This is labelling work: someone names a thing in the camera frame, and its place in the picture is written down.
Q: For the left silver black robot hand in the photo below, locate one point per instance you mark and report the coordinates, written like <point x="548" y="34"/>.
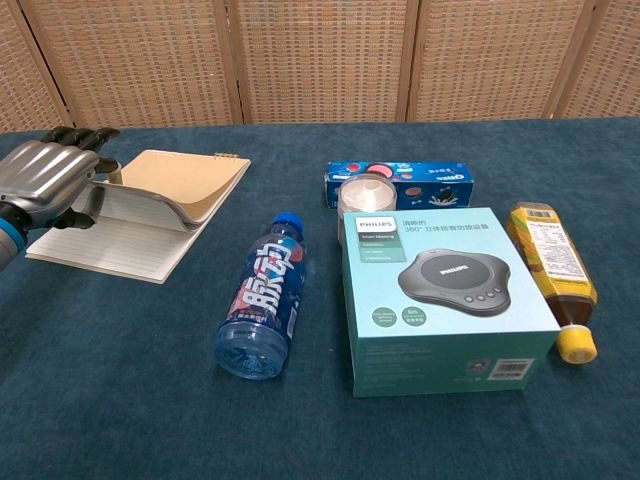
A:
<point x="45" y="175"/>

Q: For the yellow notepad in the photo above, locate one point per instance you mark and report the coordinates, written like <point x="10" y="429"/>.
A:
<point x="125" y="250"/>

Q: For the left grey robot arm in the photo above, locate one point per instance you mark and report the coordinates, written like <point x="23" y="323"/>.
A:
<point x="7" y="240"/>

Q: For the blue sports drink bottle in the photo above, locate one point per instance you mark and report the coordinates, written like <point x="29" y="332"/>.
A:
<point x="260" y="300"/>

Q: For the teal table cloth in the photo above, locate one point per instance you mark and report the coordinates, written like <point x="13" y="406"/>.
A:
<point x="150" y="420"/>

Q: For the woven rattan folding screen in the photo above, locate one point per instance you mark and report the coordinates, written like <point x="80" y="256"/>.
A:
<point x="320" y="60"/>

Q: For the clear round container white lid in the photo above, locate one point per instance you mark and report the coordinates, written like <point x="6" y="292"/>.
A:
<point x="365" y="199"/>

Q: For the blue Oreo cookie box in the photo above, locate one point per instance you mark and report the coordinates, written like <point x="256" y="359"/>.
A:
<point x="440" y="180"/>

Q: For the teal Philips speaker box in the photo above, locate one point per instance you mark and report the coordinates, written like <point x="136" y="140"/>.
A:
<point x="440" y="300"/>

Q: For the yellow label tea bottle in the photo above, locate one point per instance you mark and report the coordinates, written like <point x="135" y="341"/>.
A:
<point x="555" y="255"/>

